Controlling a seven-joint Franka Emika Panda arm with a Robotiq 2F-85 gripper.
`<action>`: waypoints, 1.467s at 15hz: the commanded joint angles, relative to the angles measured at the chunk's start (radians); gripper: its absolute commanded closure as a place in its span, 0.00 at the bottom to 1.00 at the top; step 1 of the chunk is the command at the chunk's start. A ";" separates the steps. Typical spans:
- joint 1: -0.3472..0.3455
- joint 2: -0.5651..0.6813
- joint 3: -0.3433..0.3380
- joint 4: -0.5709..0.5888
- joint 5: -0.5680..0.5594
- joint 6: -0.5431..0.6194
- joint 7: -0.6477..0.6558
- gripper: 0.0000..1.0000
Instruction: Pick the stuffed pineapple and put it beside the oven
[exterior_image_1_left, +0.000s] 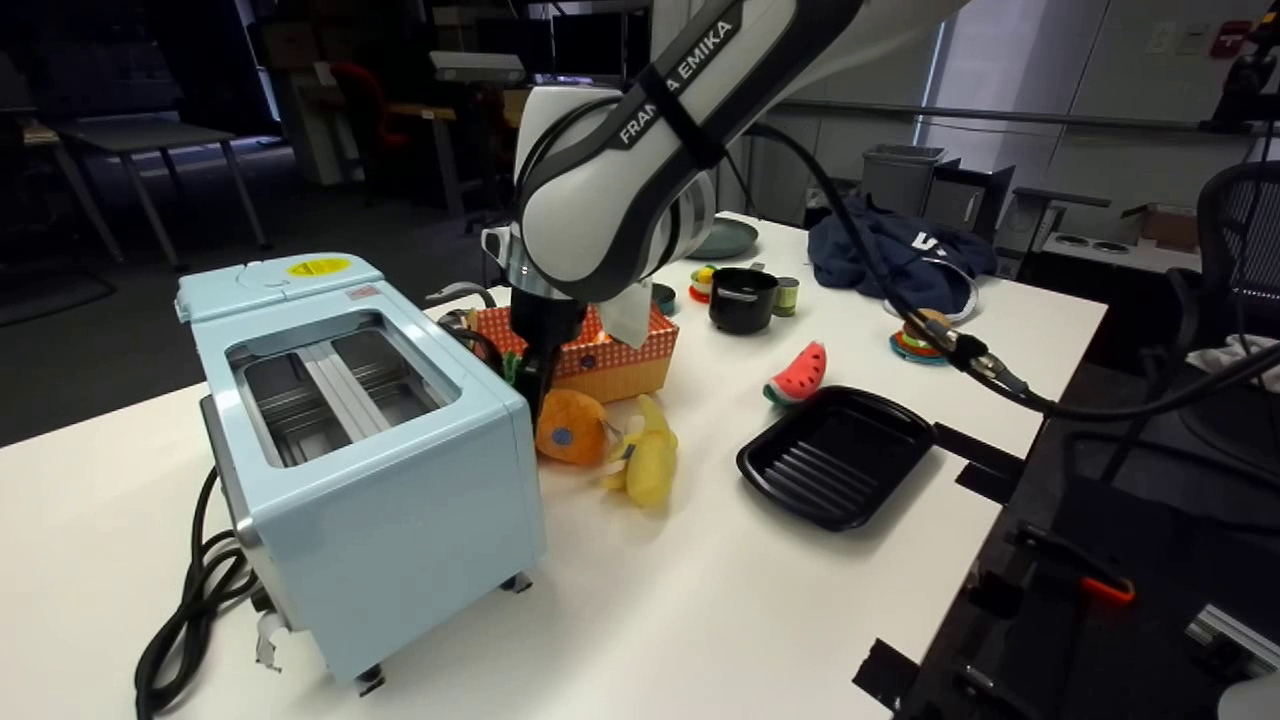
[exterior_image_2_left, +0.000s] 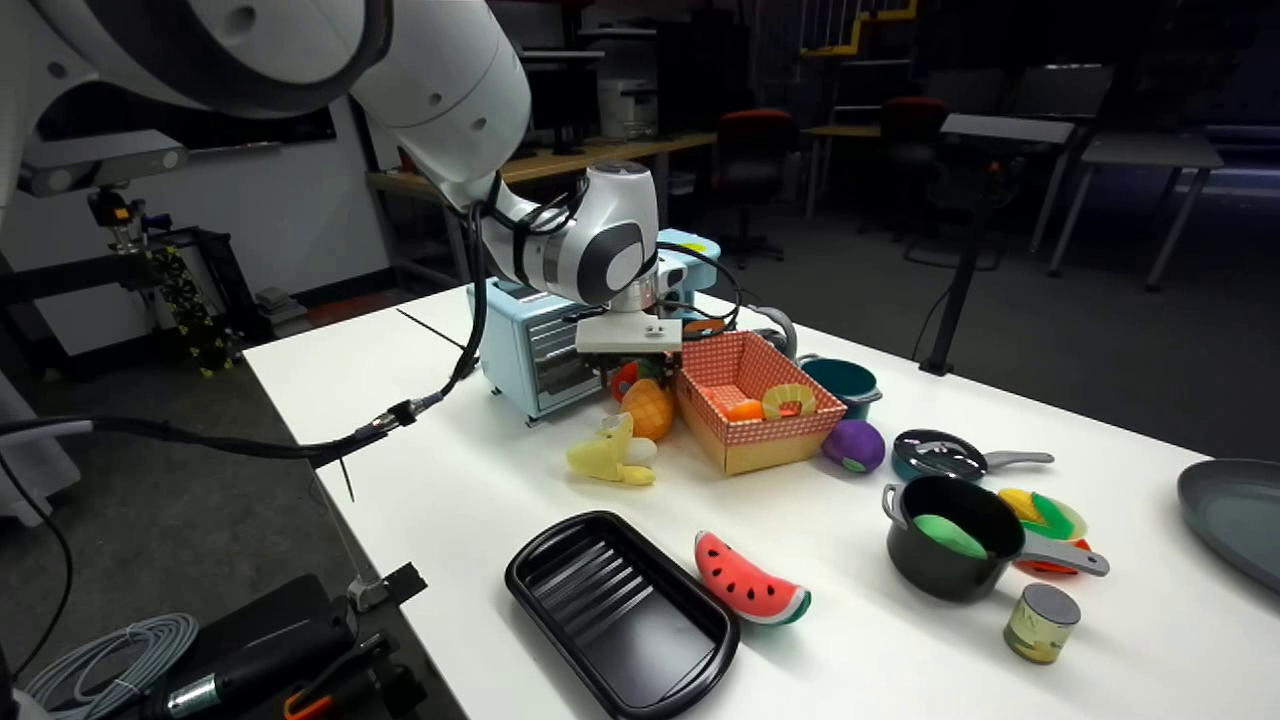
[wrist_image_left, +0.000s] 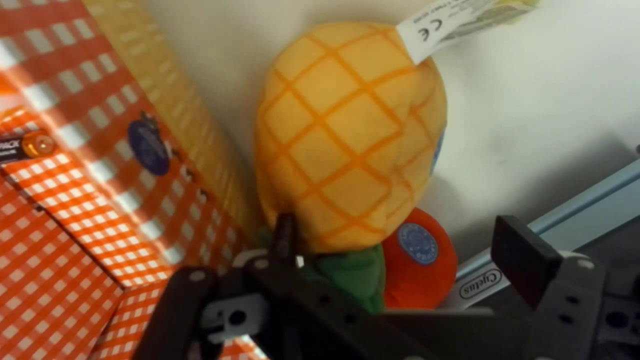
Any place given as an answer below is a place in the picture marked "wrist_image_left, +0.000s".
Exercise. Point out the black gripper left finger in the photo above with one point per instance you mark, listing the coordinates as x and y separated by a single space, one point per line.
284 239

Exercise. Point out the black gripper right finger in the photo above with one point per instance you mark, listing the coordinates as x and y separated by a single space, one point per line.
527 256

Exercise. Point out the stuffed orange pineapple toy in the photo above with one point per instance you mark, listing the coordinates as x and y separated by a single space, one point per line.
347 141

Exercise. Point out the light blue toy oven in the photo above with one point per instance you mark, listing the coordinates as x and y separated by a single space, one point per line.
587 206

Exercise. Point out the stuffed red tomato toy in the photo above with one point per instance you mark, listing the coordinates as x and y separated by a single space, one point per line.
420 261

